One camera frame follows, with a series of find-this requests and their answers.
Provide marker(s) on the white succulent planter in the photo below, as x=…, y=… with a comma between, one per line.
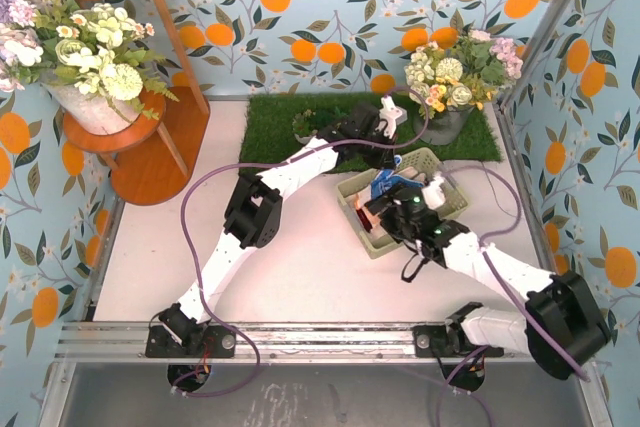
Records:
x=306, y=124

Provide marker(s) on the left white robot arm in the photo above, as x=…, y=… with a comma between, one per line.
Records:
x=253, y=214

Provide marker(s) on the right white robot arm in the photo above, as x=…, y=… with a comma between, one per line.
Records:
x=556, y=319

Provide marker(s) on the cream glove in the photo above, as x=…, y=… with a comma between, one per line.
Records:
x=368, y=221

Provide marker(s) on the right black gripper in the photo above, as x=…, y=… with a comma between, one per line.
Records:
x=388, y=204

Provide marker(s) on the white pot flower bouquet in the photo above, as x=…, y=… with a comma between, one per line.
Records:
x=89, y=59

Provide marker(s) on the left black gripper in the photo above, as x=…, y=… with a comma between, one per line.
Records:
x=379, y=148

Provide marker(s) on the grey pot flower bouquet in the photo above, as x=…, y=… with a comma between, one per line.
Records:
x=454, y=73

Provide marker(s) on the blue white knit gloves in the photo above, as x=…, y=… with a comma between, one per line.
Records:
x=385, y=179

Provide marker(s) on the green artificial grass mat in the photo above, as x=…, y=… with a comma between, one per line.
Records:
x=269, y=134

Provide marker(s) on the green plastic storage basket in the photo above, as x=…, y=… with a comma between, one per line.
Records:
x=378, y=243

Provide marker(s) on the wooden tiered plant stand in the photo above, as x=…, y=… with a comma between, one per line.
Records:
x=152, y=161

